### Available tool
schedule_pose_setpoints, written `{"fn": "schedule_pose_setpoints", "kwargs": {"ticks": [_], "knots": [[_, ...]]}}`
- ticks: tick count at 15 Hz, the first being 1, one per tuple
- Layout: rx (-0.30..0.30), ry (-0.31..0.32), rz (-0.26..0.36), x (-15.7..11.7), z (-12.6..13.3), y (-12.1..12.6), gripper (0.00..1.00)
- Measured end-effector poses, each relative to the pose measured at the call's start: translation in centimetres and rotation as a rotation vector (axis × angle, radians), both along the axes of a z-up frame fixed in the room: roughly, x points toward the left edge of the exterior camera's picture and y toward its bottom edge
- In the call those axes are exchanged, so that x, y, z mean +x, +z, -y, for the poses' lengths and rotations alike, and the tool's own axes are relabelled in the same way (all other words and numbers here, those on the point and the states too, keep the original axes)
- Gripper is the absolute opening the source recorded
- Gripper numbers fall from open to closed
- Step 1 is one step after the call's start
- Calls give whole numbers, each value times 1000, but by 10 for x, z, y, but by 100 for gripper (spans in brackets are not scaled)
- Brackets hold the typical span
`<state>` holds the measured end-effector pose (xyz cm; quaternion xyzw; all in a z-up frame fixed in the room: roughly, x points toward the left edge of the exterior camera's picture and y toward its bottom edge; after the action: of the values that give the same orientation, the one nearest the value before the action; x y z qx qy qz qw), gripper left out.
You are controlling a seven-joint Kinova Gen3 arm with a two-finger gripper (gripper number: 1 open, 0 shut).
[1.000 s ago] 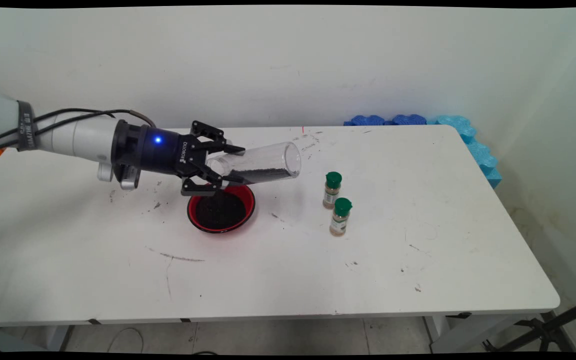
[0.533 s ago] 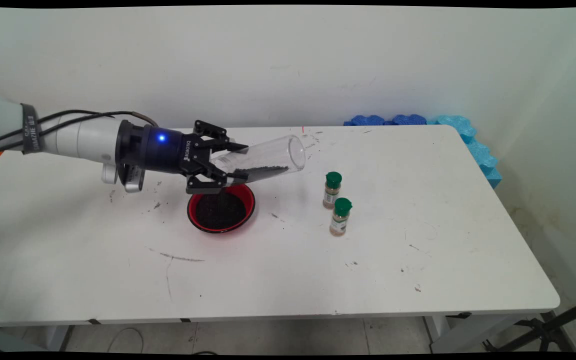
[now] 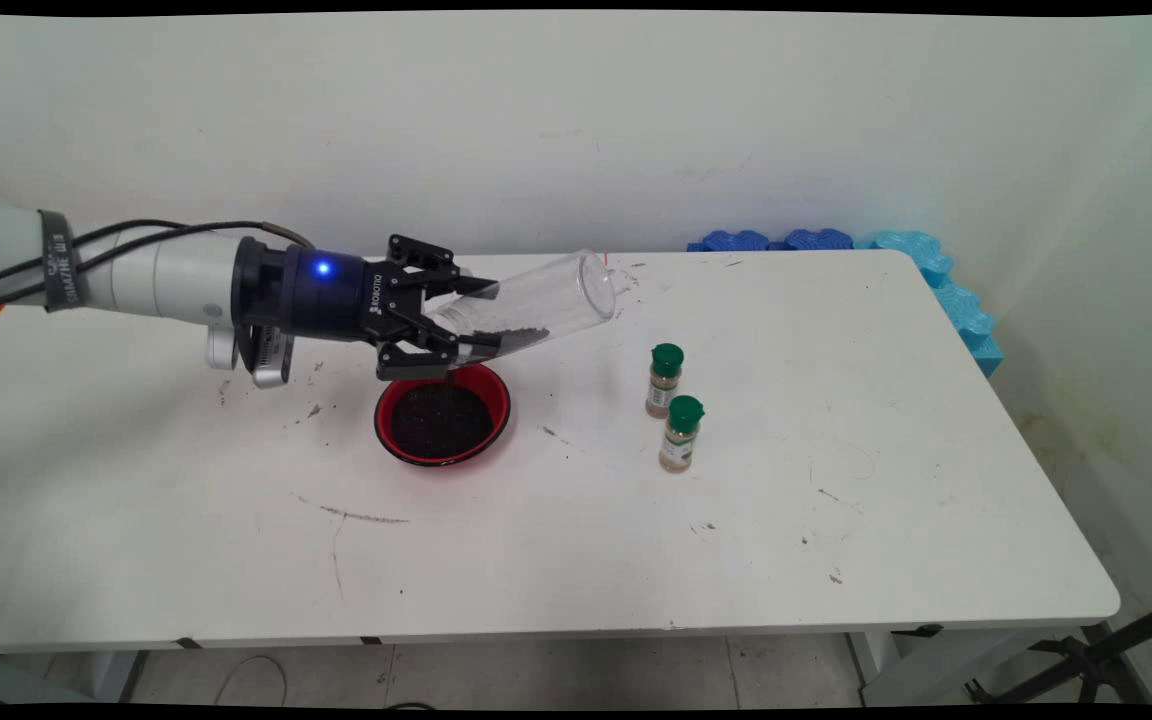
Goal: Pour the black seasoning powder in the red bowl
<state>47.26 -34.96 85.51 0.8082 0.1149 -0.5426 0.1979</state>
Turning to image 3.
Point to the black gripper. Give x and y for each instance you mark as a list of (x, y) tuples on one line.
[(321, 295)]

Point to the clear plastic jar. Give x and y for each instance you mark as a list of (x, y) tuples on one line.
[(546, 295)]

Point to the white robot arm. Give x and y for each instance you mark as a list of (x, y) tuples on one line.
[(166, 275)]

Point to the red bowl with black seeds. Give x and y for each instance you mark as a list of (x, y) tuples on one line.
[(396, 400)]

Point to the green-capped spice bottle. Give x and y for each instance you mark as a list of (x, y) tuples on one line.
[(664, 385), (680, 440)]

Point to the dark blue foam mat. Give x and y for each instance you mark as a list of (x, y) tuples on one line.
[(818, 240), (736, 241)]

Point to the white table leg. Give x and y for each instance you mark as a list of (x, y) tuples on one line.
[(936, 670), (114, 675)]

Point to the light blue foam mat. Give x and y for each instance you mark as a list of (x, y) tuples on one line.
[(946, 290)]

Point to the black tripod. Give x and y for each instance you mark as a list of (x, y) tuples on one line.
[(1096, 660)]

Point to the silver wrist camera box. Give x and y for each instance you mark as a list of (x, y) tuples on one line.
[(273, 360)]

